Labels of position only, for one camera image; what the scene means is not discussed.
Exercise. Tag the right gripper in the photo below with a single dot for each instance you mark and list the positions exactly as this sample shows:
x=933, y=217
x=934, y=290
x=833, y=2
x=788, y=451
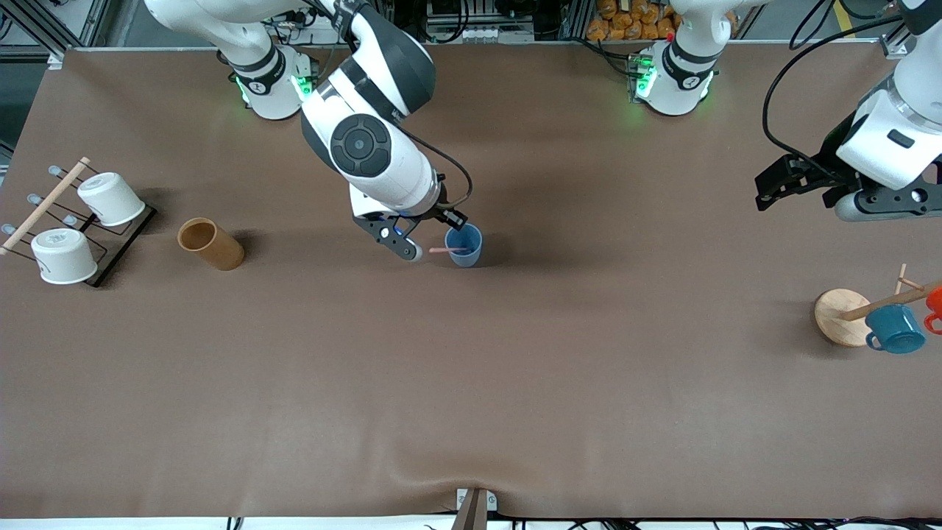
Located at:
x=438, y=213

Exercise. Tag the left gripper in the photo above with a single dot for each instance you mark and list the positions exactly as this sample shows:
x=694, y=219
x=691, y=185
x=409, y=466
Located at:
x=832, y=157

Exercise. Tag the pink chopstick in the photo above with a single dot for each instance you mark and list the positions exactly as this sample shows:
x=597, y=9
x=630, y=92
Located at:
x=445, y=250

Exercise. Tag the blue cup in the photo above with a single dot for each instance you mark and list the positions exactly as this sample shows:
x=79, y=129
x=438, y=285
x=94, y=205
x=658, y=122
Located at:
x=465, y=254

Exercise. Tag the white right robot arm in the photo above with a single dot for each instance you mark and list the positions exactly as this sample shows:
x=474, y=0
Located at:
x=360, y=143

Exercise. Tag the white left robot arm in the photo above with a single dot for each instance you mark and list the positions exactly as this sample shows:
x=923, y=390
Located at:
x=673, y=77

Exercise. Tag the black wooden cup rack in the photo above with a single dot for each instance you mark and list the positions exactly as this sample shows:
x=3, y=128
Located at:
x=121, y=246

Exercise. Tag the white paper cup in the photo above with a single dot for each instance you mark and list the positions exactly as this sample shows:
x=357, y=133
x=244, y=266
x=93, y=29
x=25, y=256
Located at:
x=114, y=199
x=65, y=256

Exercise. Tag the wooden mug tree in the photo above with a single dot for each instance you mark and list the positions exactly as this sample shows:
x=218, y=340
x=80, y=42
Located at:
x=839, y=316

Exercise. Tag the teal mug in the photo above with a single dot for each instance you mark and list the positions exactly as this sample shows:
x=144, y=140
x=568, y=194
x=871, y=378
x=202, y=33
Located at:
x=896, y=329

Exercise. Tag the orange mug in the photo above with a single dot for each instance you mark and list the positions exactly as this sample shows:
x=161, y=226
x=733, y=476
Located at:
x=936, y=303

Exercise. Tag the orange bread pile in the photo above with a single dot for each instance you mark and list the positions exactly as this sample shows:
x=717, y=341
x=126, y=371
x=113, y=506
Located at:
x=633, y=22

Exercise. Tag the white power strip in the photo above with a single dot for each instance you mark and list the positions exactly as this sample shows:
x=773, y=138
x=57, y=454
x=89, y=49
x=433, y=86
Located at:
x=324, y=26

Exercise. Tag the brown cylindrical holder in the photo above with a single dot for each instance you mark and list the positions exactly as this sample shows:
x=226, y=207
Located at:
x=217, y=250

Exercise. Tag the metal corner bracket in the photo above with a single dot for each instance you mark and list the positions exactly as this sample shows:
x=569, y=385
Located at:
x=56, y=59
x=889, y=48

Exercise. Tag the metal table clamp bracket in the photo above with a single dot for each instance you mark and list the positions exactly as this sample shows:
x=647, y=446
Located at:
x=475, y=508

